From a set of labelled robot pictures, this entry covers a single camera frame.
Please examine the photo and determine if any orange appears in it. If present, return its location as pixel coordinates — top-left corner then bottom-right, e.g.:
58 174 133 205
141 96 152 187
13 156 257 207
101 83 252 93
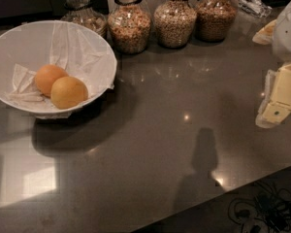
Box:
50 76 88 109
34 64 68 97

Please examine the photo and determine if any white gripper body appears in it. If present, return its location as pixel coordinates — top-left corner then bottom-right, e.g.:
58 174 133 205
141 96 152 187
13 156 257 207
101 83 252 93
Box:
272 1 291 62

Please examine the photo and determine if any white bowl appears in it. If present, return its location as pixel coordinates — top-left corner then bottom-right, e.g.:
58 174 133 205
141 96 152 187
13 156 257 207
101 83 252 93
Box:
0 19 118 120

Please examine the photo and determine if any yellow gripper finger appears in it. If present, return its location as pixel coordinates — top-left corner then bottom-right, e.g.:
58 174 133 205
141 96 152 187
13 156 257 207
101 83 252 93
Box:
255 62 291 128
252 19 276 45

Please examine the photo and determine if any black cable bundle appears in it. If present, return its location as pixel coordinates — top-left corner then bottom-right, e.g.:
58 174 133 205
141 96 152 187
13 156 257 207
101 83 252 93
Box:
228 180 291 233

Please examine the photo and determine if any clear plastic bag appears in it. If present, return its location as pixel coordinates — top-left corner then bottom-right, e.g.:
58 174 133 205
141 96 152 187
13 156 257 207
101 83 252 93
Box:
237 0 272 17

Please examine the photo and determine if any leftmost glass jar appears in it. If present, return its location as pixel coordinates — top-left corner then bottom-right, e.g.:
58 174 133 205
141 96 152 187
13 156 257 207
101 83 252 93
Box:
62 0 107 38

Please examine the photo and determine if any white paper liner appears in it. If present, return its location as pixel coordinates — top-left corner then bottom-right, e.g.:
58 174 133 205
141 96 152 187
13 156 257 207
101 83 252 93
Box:
5 20 115 119

